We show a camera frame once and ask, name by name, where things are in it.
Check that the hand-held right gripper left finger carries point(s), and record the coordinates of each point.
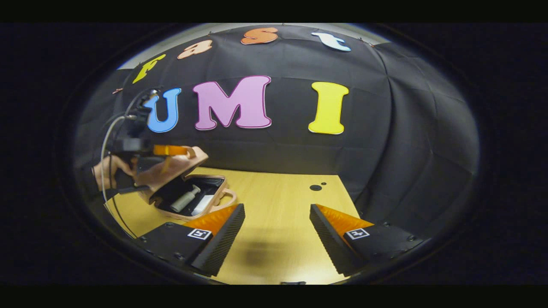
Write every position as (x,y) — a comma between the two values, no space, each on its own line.
(224,244)

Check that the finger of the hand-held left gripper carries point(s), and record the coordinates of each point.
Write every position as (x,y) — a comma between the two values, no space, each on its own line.
(171,150)

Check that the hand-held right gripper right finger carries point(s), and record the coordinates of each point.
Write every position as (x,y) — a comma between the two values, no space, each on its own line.
(329,244)

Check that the pink suitcase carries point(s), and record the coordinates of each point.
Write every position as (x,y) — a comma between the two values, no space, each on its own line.
(171,171)

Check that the white squeeze tube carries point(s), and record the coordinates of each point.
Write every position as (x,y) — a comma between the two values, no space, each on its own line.
(202,205)

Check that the white pump bottle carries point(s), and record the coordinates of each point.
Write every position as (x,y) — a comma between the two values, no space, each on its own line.
(184,200)

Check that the black backdrop cloth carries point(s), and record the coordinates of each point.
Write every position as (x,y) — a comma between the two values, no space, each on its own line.
(364,149)

